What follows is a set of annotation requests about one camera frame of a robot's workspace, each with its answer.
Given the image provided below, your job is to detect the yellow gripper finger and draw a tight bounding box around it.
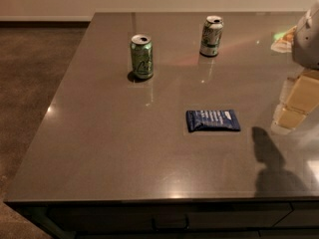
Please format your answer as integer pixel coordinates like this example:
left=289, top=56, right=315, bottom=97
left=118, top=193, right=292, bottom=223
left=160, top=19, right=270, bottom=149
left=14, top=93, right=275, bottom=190
left=276, top=69, right=319, bottom=129

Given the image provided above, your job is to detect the white green 7up can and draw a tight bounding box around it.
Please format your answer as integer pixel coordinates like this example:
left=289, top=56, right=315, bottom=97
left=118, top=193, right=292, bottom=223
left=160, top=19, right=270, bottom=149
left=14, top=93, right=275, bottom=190
left=199, top=15, right=223, bottom=57

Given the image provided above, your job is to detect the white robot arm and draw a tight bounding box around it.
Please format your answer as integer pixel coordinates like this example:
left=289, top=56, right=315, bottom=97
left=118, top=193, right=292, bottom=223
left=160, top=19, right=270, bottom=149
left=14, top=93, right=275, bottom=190
left=271, top=1, right=319, bottom=134

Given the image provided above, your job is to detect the green soda can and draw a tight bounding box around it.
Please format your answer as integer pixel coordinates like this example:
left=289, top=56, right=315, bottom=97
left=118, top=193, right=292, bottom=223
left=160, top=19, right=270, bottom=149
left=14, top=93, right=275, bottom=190
left=131, top=34, right=154, bottom=80

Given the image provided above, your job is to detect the blue snack packet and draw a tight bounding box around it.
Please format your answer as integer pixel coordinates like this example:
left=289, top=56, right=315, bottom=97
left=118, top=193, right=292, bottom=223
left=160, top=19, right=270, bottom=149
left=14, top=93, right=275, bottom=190
left=185, top=110, right=241, bottom=132

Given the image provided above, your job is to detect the dark drawer handle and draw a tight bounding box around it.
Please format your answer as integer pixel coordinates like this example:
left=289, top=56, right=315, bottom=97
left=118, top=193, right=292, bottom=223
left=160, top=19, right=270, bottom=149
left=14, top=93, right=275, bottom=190
left=152, top=216, right=189, bottom=232

